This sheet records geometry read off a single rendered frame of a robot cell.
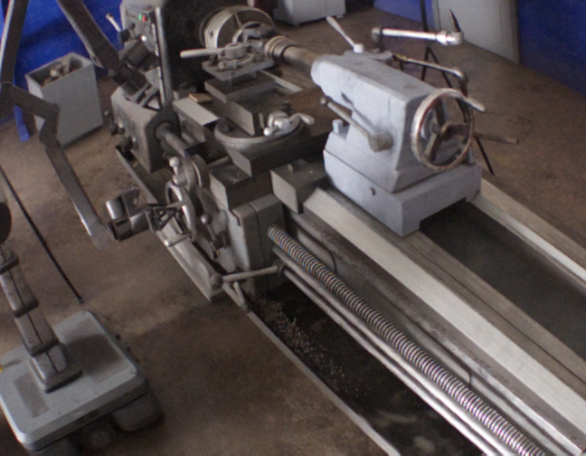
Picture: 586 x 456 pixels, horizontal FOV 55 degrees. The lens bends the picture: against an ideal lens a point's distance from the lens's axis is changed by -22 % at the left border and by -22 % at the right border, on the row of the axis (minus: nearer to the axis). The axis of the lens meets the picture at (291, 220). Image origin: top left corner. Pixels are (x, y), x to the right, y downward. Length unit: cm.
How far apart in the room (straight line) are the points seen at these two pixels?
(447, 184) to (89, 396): 136
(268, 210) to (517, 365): 94
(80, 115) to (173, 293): 199
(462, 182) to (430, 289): 37
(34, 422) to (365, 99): 154
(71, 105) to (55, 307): 185
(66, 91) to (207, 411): 274
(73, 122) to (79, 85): 28
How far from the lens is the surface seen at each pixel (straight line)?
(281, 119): 186
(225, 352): 264
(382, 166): 169
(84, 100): 458
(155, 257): 321
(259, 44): 222
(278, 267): 198
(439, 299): 150
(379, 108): 169
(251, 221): 191
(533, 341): 141
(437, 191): 170
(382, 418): 180
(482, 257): 181
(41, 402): 230
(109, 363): 233
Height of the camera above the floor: 183
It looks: 34 degrees down
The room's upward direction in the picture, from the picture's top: 8 degrees counter-clockwise
